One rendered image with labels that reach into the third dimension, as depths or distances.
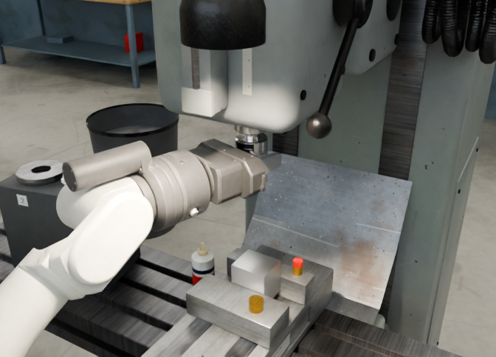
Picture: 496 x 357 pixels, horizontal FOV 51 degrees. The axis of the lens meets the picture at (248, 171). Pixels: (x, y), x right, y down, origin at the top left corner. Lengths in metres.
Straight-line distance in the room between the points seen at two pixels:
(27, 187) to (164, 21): 0.49
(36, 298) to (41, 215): 0.45
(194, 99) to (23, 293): 0.27
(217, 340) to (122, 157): 0.33
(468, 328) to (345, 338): 1.57
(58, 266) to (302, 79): 0.33
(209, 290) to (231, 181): 0.22
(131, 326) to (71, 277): 0.39
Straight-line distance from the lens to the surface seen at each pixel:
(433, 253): 1.15
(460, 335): 2.43
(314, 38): 0.62
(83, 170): 0.59
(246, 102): 0.61
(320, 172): 1.12
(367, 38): 0.75
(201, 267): 0.94
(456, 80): 1.01
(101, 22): 6.82
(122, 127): 3.03
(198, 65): 0.59
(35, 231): 1.06
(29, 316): 0.59
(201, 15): 0.42
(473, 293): 2.68
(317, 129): 0.59
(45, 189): 1.01
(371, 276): 1.08
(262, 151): 0.72
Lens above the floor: 1.54
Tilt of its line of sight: 25 degrees down
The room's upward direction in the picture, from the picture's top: straight up
